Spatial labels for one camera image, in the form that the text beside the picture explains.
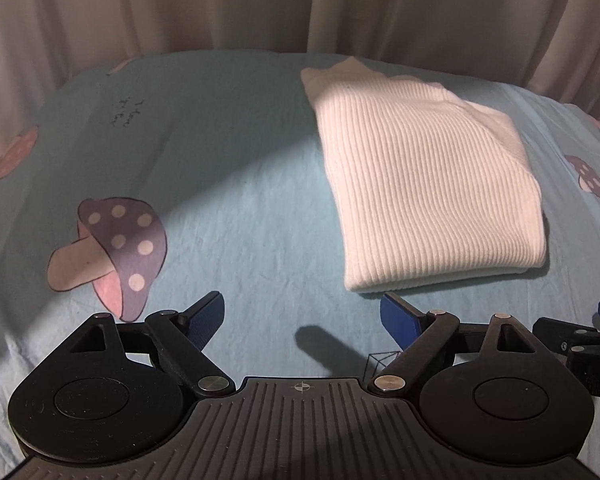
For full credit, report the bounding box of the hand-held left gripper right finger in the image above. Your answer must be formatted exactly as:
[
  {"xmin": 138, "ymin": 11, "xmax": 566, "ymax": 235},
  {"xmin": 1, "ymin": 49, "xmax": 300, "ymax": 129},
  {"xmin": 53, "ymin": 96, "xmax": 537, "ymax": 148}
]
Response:
[{"xmin": 371, "ymin": 291, "xmax": 548, "ymax": 394}]

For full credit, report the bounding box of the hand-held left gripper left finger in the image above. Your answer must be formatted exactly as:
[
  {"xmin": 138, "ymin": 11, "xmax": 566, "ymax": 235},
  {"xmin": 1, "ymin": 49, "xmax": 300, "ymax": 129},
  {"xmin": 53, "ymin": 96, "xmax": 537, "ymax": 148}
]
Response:
[{"xmin": 60, "ymin": 291, "xmax": 237, "ymax": 397}]

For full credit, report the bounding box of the cream pleated curtain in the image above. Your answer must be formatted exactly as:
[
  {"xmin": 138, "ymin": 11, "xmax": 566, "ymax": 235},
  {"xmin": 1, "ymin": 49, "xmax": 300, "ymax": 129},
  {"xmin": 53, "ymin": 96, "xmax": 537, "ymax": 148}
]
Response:
[{"xmin": 0, "ymin": 0, "xmax": 600, "ymax": 126}]

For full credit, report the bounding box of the light blue mushroom print bedsheet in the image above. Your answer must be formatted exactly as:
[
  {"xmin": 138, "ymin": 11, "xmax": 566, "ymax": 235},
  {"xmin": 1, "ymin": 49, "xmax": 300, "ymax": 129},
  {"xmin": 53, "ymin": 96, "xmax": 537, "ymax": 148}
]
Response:
[{"xmin": 0, "ymin": 50, "xmax": 600, "ymax": 480}]

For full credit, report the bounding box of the white ribbed knit sweater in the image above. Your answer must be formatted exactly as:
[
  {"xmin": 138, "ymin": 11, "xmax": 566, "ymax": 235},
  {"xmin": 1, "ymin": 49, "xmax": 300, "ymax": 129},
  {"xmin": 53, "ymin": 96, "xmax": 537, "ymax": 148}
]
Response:
[{"xmin": 300, "ymin": 56, "xmax": 550, "ymax": 295}]

